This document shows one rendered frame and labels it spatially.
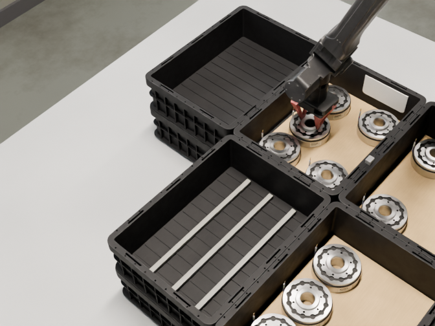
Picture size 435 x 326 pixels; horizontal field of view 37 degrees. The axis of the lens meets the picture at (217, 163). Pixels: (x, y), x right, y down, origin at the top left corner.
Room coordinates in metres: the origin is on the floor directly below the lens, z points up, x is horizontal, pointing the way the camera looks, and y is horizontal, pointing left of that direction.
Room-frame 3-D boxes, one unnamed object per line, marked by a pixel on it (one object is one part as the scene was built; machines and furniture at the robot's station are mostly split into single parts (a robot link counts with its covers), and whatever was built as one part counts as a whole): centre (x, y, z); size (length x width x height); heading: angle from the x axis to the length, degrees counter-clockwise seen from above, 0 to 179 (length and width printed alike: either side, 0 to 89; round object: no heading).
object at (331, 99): (1.11, -0.24, 0.98); 0.10 x 0.07 x 0.07; 46
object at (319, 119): (1.10, -0.25, 0.91); 0.07 x 0.07 x 0.09; 46
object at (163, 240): (0.78, 0.00, 0.87); 0.40 x 0.30 x 0.11; 136
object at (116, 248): (0.78, 0.00, 0.92); 0.40 x 0.30 x 0.02; 136
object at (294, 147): (1.03, -0.15, 0.86); 0.10 x 0.10 x 0.01
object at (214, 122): (1.28, -0.06, 0.92); 0.40 x 0.30 x 0.02; 136
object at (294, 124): (1.11, -0.24, 0.86); 0.10 x 0.10 x 0.01
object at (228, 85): (1.28, -0.06, 0.87); 0.40 x 0.30 x 0.11; 136
